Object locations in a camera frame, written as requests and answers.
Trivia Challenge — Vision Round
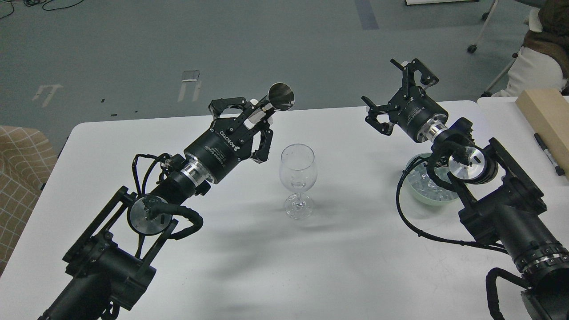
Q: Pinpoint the silver floor plate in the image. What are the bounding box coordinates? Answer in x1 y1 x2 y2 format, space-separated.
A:
181 70 200 83

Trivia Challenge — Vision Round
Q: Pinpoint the seated person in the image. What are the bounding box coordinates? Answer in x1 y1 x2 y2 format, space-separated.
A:
492 0 569 97

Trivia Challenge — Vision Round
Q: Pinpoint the green bowl of ice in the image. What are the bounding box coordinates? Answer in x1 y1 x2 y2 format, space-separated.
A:
404 160 459 206

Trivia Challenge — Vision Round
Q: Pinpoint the beige checkered chair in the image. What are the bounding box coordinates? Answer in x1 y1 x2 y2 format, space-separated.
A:
0 125 57 273

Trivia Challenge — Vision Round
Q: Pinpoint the clear wine glass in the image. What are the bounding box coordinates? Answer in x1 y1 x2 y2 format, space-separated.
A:
279 143 318 220

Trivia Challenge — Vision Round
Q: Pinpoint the light wooden box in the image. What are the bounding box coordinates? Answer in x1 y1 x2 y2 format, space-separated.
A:
516 88 569 177

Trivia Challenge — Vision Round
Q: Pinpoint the black floor cable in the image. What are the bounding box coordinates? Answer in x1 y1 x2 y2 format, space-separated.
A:
0 0 84 19

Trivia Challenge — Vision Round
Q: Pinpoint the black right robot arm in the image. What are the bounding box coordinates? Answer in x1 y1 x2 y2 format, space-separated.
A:
362 59 569 320

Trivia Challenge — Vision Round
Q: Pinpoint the steel cocktail jigger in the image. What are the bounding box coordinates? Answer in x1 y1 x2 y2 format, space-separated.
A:
244 83 295 129

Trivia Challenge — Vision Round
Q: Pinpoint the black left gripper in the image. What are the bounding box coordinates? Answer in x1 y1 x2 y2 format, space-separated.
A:
184 97 274 184

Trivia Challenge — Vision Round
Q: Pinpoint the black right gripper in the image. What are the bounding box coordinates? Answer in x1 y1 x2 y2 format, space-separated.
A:
361 58 449 144

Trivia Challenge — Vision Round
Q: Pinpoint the black marker pen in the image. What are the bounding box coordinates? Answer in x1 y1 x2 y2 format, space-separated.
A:
533 133 565 176

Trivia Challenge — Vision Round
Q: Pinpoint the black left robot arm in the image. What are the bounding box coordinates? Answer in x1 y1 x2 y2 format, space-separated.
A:
40 94 279 320

